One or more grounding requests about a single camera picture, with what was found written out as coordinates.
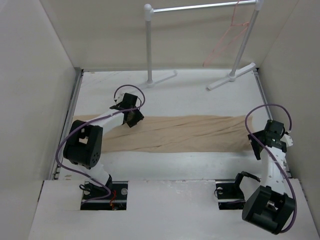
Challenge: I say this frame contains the beige drawstring trousers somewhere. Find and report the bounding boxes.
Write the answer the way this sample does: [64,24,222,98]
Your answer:
[72,114,256,155]

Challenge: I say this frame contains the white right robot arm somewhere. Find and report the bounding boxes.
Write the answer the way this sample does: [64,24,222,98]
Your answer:
[242,120,296,235]

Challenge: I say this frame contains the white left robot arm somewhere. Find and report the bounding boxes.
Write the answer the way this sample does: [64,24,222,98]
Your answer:
[63,93,144,200]

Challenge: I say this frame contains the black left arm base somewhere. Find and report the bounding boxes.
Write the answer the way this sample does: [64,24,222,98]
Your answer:
[79,181,129,211]

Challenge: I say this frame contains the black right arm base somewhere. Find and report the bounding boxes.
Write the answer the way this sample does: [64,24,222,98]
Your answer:
[214,171,249,210]

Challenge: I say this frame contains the white clothes rack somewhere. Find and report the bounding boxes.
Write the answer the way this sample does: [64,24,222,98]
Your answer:
[142,0,265,91]

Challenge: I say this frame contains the pink wire hanger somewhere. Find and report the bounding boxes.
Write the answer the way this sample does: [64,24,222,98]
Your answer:
[202,0,250,67]

